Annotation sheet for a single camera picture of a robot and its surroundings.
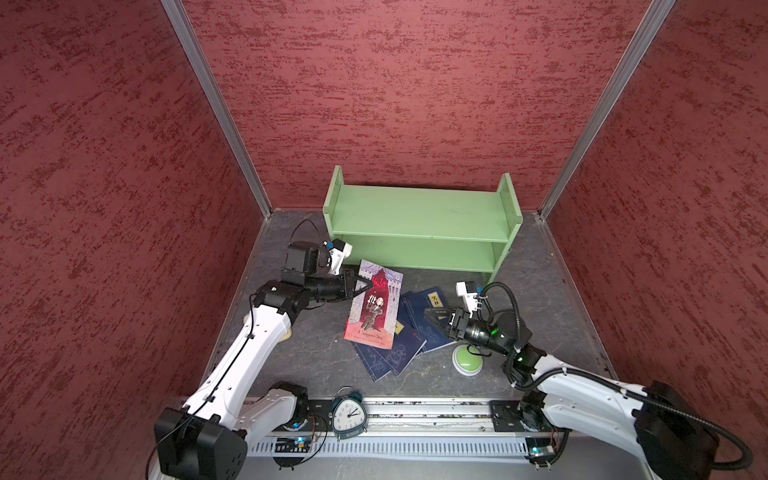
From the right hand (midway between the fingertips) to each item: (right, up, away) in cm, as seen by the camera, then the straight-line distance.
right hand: (423, 323), depth 70 cm
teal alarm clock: (-18, -23, +1) cm, 29 cm away
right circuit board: (+28, -31, -1) cm, 42 cm away
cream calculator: (-39, -9, +16) cm, 43 cm away
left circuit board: (-33, -33, +2) cm, 46 cm away
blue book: (-4, -10, +13) cm, 17 cm away
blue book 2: (-13, -15, +12) cm, 23 cm away
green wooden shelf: (+8, +23, +7) cm, 25 cm away
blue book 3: (+4, -5, +11) cm, 13 cm away
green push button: (+13, -15, +11) cm, 23 cm away
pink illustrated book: (-12, +3, 0) cm, 12 cm away
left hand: (-13, +7, +2) cm, 15 cm away
